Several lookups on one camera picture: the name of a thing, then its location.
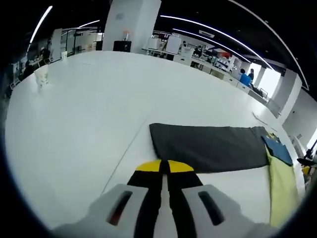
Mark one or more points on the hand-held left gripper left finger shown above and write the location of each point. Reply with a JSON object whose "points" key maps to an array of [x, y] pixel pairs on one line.
{"points": [[146, 188]]}

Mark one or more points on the yellow garment with colour-block sleeves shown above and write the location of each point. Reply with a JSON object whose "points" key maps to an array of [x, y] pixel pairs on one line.
{"points": [[210, 146]]}

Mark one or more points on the long ceiling light strip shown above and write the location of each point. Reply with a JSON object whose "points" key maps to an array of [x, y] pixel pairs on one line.
{"points": [[40, 24]]}

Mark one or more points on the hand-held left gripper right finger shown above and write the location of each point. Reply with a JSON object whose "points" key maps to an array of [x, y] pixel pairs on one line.
{"points": [[183, 188]]}

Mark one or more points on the white square pillar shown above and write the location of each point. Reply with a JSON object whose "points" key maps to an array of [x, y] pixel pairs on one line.
{"points": [[131, 22]]}

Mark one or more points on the small black cabinet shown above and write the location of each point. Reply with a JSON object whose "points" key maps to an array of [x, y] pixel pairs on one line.
{"points": [[122, 46]]}

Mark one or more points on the thin white template strip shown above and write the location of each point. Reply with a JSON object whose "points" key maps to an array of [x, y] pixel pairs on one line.
{"points": [[263, 121]]}

